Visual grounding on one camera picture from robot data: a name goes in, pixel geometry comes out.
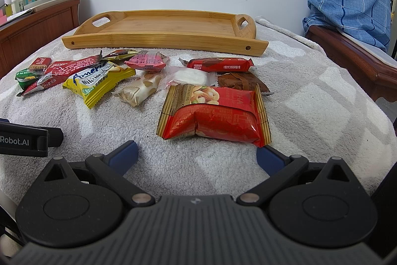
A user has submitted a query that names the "wooden side cabinet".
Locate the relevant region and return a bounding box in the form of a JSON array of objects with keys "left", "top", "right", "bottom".
[{"left": 0, "top": 0, "right": 80, "bottom": 77}]

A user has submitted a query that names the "pink snack packet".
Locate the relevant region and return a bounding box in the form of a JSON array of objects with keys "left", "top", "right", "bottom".
[{"left": 124, "top": 50, "right": 169, "bottom": 71}]

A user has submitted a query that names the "clear packet white candy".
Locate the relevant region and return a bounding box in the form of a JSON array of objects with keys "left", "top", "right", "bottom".
[{"left": 160, "top": 67, "right": 218, "bottom": 89}]

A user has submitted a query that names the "grey checkered blanket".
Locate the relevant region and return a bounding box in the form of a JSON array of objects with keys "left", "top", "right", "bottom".
[{"left": 1, "top": 19, "right": 396, "bottom": 196}]

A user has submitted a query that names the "brown almond cake packet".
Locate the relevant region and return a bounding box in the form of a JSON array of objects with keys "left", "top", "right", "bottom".
[{"left": 217, "top": 72, "right": 273, "bottom": 95}]

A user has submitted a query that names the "yellow Ameria snack packet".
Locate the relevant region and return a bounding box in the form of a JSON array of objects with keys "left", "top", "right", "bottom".
[{"left": 62, "top": 61, "right": 136, "bottom": 109}]

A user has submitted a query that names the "bamboo serving tray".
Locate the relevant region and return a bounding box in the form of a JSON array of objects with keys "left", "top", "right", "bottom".
[{"left": 63, "top": 10, "right": 268, "bottom": 56}]

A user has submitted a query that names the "white tray on cabinet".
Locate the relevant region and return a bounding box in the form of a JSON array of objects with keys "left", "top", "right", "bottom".
[{"left": 24, "top": 0, "right": 71, "bottom": 12}]

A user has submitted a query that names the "red chocolate wafer bar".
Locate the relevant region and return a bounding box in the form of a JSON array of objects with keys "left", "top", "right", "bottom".
[{"left": 179, "top": 57, "right": 254, "bottom": 73}]

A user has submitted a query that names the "green snack packet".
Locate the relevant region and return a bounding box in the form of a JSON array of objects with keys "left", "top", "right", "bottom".
[{"left": 15, "top": 68, "right": 40, "bottom": 90}]

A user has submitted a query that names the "red Biscoff biscuit packet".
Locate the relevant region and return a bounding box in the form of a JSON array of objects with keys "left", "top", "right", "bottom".
[{"left": 28, "top": 57, "right": 52, "bottom": 75}]

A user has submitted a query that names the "small white bottle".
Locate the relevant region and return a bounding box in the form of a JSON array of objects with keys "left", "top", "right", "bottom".
[{"left": 11, "top": 0, "right": 20, "bottom": 14}]

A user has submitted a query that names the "large red nut snack bag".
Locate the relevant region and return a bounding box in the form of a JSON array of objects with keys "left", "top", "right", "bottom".
[{"left": 157, "top": 84, "right": 272, "bottom": 147}]

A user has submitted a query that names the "wooden chair on right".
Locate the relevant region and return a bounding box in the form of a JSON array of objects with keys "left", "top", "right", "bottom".
[{"left": 306, "top": 26, "right": 397, "bottom": 102}]

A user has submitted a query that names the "gold red snack packet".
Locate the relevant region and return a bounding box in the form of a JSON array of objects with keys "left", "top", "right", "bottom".
[{"left": 102, "top": 48, "right": 139, "bottom": 61}]

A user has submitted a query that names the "long red stick packet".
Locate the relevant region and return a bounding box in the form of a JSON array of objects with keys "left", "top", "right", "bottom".
[{"left": 17, "top": 52, "right": 102, "bottom": 97}]

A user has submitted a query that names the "beige nougat snack packet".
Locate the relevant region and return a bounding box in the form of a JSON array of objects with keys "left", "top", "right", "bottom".
[{"left": 112, "top": 72, "right": 162, "bottom": 107}]

